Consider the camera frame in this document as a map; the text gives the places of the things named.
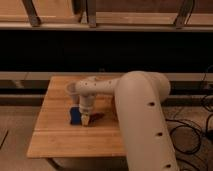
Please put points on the blue sponge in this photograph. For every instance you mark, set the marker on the blue sponge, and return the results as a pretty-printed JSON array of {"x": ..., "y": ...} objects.
[{"x": 75, "y": 116}]

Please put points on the wooden table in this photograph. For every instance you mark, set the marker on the wooden table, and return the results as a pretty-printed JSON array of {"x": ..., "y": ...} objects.
[{"x": 55, "y": 137}]

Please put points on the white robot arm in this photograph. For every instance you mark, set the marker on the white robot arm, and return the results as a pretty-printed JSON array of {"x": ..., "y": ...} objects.
[{"x": 138, "y": 96}]

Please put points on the metal shelf bracket left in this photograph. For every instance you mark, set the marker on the metal shelf bracket left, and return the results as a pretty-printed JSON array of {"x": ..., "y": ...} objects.
[{"x": 31, "y": 13}]

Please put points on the clear plastic cup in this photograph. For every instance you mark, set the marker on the clear plastic cup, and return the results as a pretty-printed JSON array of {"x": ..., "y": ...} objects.
[{"x": 71, "y": 90}]

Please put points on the metal shelf bracket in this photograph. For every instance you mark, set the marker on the metal shelf bracket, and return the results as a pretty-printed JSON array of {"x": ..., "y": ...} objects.
[
  {"x": 184, "y": 13},
  {"x": 31, "y": 13},
  {"x": 91, "y": 12}
]

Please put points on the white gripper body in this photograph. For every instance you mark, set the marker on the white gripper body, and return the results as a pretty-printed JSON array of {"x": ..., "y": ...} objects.
[{"x": 86, "y": 108}]

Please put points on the metal shelf bracket middle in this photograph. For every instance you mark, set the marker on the metal shelf bracket middle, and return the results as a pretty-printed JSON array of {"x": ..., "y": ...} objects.
[{"x": 91, "y": 12}]

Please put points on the red orange pepper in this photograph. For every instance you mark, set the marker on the red orange pepper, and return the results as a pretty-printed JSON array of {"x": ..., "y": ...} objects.
[{"x": 95, "y": 117}]

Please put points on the metal shelf bracket right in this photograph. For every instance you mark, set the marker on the metal shelf bracket right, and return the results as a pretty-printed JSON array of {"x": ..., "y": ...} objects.
[{"x": 184, "y": 13}]

